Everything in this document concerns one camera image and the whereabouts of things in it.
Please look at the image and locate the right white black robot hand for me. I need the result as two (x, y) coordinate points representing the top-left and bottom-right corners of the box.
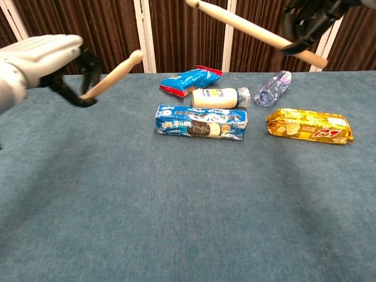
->
(280, 0), (376, 56)

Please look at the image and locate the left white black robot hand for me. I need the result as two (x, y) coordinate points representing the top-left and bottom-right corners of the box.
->
(0, 34), (103, 108)

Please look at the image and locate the pale wooden drumstick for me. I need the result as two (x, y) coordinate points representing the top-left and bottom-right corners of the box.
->
(185, 0), (329, 68)
(79, 49), (144, 100)

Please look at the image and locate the dark brown pleated curtain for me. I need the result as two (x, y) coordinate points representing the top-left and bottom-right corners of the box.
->
(323, 2), (376, 72)
(13, 0), (145, 76)
(148, 0), (229, 73)
(230, 0), (327, 73)

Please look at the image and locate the clear plastic water bottle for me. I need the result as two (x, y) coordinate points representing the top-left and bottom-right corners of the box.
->
(254, 70), (293, 107)

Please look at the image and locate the gold foil cracker pack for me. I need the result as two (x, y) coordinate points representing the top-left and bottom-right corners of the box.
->
(266, 108), (355, 146)

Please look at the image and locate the cream drink bottle grey cap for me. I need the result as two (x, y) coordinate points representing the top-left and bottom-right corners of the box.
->
(192, 86), (251, 109)

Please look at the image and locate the blue red-edged snack bag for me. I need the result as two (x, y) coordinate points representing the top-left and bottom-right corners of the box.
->
(159, 65), (223, 98)

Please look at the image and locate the blue Oreo cookie box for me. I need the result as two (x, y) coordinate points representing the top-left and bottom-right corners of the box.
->
(155, 104), (249, 141)

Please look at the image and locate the teal blue table mat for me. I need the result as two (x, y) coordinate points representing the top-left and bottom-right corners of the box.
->
(0, 69), (376, 282)

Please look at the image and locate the white screen frame post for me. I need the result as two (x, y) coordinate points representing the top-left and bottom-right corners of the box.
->
(0, 0), (30, 42)
(309, 16), (344, 72)
(133, 0), (157, 74)
(221, 0), (238, 73)

